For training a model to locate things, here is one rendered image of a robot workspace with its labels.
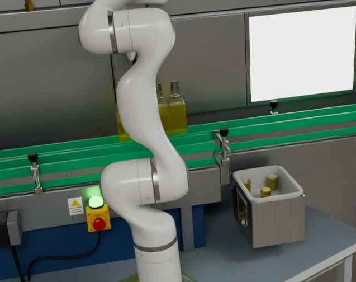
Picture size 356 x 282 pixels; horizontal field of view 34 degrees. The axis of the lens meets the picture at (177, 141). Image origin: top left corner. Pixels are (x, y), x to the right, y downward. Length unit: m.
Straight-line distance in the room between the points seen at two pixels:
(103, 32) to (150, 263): 0.62
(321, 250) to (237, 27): 0.81
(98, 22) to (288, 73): 0.98
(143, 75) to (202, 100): 0.74
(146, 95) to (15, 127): 0.80
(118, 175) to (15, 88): 0.71
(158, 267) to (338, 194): 1.10
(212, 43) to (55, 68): 0.55
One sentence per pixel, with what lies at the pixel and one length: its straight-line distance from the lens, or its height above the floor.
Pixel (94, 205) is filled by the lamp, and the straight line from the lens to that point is 1.83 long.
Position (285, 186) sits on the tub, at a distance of 1.95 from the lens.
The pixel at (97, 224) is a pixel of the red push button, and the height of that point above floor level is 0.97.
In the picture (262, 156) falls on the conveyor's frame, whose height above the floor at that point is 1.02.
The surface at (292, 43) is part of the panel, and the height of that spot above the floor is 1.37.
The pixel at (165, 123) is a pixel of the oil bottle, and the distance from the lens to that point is 1.95.
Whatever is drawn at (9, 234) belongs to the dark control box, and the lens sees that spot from 1.85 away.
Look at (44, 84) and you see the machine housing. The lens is 2.06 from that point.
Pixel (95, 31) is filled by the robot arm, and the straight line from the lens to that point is 1.38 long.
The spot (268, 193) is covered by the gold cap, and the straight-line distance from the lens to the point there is 1.89.
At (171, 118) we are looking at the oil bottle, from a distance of 1.94.
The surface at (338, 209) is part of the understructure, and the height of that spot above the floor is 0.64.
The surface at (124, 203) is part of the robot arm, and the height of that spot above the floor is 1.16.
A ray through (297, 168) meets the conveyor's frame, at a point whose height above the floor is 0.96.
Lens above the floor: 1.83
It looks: 21 degrees down
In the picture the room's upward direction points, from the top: 4 degrees counter-clockwise
